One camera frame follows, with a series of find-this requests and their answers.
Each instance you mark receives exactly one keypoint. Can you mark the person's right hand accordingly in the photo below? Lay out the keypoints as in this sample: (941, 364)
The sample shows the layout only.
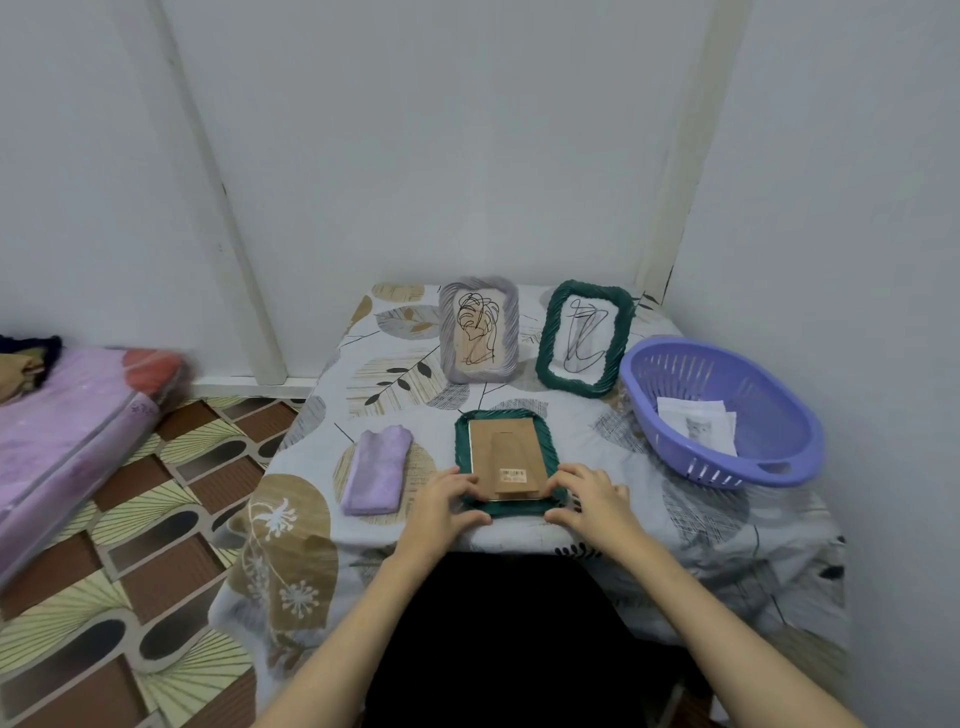
(600, 517)

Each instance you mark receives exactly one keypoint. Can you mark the person's left hand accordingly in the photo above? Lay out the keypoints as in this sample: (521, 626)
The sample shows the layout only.
(439, 517)

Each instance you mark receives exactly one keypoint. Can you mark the brown cardboard frame backing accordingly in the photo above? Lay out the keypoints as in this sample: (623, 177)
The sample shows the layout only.
(506, 450)

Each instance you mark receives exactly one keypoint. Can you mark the white paper grey drawing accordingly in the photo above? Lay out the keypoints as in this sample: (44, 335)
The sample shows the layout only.
(709, 435)

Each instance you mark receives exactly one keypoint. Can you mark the person's right forearm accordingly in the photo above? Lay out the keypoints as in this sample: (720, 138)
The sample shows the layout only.
(720, 645)

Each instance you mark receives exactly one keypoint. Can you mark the person's left forearm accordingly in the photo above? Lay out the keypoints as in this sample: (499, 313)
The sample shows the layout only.
(352, 645)

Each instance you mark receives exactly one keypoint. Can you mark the leaf patterned tablecloth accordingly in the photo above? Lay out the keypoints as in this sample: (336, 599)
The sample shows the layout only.
(675, 525)

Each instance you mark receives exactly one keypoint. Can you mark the purple folded cloth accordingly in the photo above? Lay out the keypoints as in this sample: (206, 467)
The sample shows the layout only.
(375, 472)

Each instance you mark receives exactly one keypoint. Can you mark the black trousers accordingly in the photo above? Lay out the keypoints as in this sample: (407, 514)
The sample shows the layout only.
(510, 637)

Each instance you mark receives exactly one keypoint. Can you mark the purple plastic basket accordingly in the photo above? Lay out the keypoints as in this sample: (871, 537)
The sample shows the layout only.
(772, 420)

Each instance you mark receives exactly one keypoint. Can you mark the purple mattress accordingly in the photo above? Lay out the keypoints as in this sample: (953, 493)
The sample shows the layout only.
(67, 435)

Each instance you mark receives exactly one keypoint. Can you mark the pile of brown clothes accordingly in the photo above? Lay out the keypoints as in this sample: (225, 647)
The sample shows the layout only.
(19, 375)

